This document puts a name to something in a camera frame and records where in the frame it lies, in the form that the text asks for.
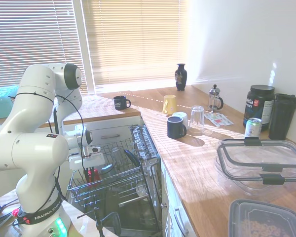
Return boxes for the glass french press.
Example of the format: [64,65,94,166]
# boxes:
[208,84,224,113]

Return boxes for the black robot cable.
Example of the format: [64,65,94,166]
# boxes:
[8,86,89,173]

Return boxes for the plain white mug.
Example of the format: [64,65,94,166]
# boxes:
[172,111,189,130]

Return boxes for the grey wire dishwasher rack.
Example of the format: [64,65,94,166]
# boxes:
[67,138,151,210]

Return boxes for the yellow mug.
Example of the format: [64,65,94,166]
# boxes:
[162,94,177,115]

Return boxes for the clear container with latched lid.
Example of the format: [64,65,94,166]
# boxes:
[214,137,296,200]

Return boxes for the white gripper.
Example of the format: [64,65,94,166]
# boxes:
[69,152,105,183]

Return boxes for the black camera stand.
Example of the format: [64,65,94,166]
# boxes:
[76,206,107,237]

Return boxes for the red mug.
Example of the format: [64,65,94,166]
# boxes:
[86,168,100,184]

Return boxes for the black protein powder tub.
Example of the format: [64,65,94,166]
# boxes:
[243,84,276,131]

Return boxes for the printed paper leaflet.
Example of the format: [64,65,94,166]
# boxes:
[203,112,235,127]

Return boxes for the dark blue round object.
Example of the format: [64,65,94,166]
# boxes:
[102,211,123,237]

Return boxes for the white and green drink can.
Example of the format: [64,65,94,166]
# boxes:
[244,118,262,140]

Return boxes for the blue ribbed plate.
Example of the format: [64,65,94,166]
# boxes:
[123,149,141,168]

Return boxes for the grey lidded food container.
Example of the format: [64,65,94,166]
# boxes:
[228,198,296,237]

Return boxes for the black shaker bottle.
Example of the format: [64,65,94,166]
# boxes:
[268,93,296,141]

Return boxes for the teal textured box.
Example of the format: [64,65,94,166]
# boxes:
[0,85,20,119]

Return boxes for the wooden window blind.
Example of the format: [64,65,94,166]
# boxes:
[0,0,88,91]
[81,0,189,87]

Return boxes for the clear drinking glass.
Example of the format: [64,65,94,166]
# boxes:
[188,105,204,135]

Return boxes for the dark blue painted vase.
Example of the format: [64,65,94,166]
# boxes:
[175,63,187,91]

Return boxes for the navy blue mug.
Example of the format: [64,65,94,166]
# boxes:
[166,116,187,139]

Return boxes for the black mug with white print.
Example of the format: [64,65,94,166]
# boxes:
[113,95,132,111]

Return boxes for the clear faceted glass tumbler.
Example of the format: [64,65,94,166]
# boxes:
[111,147,121,171]

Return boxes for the built-in dishwasher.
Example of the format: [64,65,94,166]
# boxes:
[66,124,163,237]

